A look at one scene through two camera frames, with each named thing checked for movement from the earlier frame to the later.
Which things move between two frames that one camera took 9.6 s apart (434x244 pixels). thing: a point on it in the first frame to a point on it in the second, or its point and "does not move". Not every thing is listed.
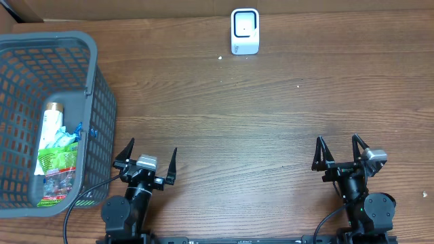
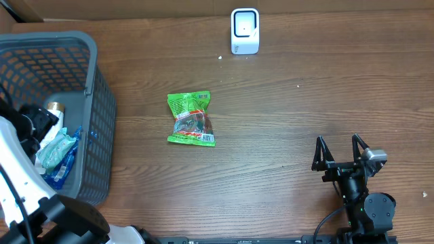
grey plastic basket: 38,68 does not move
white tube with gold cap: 53,124 does not move
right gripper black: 336,169 does not move
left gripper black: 123,160 to 42,118
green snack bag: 59,165 to 192,123
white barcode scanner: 245,31 does not move
